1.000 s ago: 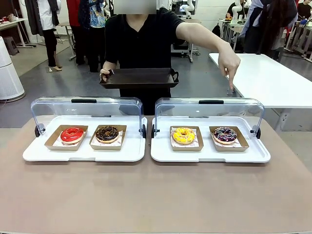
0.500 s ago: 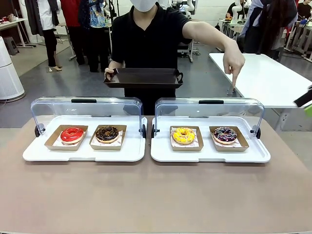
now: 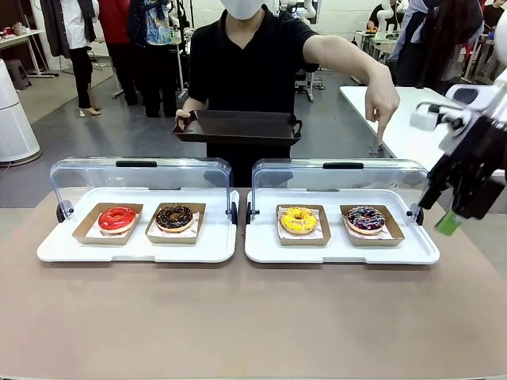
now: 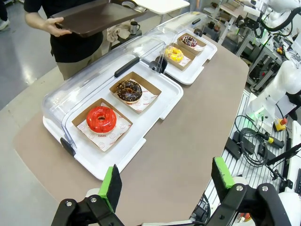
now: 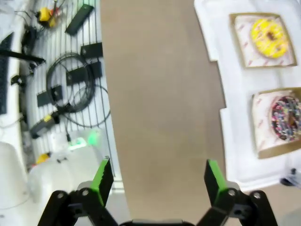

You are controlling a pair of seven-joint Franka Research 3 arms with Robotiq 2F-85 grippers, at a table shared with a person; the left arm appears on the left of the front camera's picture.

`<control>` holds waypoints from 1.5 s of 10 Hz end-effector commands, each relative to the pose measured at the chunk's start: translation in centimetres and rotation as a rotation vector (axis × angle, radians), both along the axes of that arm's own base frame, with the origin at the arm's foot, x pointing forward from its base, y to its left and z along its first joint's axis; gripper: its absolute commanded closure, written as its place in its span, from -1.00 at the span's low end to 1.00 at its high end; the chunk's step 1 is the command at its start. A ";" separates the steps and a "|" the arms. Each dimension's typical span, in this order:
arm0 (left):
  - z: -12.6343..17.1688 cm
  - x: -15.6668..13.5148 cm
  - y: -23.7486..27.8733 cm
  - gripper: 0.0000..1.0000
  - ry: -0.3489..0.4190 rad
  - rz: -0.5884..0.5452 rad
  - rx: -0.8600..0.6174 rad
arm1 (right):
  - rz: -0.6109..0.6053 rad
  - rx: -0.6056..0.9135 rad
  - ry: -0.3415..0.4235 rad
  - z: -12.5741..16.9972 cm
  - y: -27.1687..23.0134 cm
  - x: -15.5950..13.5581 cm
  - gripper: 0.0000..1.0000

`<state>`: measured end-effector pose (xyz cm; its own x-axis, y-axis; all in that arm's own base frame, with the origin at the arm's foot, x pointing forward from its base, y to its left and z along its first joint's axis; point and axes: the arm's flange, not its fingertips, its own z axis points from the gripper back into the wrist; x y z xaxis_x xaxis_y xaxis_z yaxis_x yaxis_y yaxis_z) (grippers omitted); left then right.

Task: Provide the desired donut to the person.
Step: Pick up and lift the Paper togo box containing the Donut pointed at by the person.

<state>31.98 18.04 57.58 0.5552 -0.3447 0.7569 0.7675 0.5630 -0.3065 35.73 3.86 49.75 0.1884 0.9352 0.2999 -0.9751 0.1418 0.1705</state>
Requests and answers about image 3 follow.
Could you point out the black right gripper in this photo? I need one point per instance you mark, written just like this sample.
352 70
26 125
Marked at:
479 158

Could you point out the cardboard donut tray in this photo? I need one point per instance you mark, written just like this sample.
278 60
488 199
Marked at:
85 237
394 233
322 233
156 238

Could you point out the purple drizzled donut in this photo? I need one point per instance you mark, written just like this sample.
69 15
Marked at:
356 221

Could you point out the dark brown serving tray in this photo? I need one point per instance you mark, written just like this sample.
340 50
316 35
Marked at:
241 126

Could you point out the person's right forearm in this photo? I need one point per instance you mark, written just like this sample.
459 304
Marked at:
192 104

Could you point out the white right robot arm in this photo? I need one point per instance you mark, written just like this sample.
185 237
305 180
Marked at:
493 89

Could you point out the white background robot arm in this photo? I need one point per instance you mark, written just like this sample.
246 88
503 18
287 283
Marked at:
305 8
383 17

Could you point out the person's left forearm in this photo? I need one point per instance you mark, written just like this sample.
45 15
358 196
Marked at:
344 57

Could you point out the yellow sprinkled donut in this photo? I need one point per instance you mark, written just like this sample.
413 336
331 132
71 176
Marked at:
289 223

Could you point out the person's black shirt torso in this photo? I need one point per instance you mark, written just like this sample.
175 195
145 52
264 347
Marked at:
245 71

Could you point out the chocolate sprinkled donut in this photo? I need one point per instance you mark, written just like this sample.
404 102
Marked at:
164 221

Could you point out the red glazed donut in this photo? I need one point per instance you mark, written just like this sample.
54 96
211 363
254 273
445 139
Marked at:
107 222

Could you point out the person's left hand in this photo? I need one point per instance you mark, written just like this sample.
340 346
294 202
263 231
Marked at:
382 99

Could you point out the person's right hand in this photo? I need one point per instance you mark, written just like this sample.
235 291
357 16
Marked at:
182 115

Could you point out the clear display lid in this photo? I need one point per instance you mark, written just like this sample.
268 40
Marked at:
174 178
380 182

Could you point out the white display tray base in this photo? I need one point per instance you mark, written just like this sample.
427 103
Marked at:
134 253
336 253

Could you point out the large white background table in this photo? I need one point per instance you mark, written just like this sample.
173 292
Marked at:
420 95

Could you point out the bystander in dark coat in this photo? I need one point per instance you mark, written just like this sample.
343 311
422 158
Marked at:
439 39

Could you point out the seated bystander in black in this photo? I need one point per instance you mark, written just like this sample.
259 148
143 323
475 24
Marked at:
374 17

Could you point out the white face mask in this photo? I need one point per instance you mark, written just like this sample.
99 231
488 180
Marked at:
241 8

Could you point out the bystander in blue floral shirt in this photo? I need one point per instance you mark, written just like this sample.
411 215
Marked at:
158 59

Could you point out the bystander in red shirt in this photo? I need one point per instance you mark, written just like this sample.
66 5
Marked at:
117 39

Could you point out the bystander in white shirt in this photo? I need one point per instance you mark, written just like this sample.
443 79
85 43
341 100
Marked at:
79 39

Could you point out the white air purifier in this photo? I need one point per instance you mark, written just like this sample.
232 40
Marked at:
16 118

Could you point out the grey plastic stool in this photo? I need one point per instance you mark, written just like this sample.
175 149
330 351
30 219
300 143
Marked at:
17 73

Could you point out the white background desk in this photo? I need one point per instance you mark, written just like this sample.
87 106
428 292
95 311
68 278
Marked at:
24 37

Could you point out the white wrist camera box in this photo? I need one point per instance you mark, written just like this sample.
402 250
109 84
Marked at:
424 118

